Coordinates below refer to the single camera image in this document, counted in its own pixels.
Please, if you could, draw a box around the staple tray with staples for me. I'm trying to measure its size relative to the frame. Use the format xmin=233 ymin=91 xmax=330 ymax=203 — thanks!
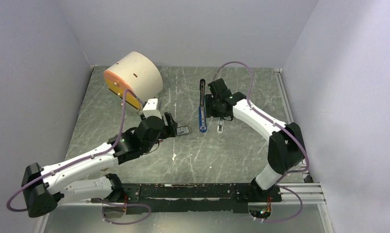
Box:
xmin=177 ymin=126 xmax=192 ymax=136

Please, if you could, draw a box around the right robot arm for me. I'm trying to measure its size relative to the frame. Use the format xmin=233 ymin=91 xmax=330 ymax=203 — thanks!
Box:
xmin=205 ymin=78 xmax=305 ymax=201

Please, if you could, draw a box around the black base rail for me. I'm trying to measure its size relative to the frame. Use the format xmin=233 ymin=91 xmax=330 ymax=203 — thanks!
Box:
xmin=104 ymin=183 xmax=282 ymax=215

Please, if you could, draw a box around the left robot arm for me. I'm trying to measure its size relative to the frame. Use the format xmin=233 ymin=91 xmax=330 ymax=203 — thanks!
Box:
xmin=21 ymin=112 xmax=182 ymax=218

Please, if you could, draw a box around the light blue small stapler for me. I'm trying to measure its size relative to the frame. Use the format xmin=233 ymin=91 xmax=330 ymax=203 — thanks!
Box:
xmin=217 ymin=117 xmax=224 ymax=133

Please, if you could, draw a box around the aluminium frame rail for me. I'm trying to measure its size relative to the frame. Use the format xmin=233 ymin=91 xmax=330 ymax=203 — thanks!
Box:
xmin=274 ymin=68 xmax=325 ymax=204

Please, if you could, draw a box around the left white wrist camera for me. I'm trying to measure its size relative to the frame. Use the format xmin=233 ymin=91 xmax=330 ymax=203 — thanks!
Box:
xmin=142 ymin=98 xmax=162 ymax=118

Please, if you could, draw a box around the cream round drawer cabinet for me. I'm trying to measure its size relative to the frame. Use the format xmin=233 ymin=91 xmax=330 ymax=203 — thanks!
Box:
xmin=103 ymin=51 xmax=163 ymax=102

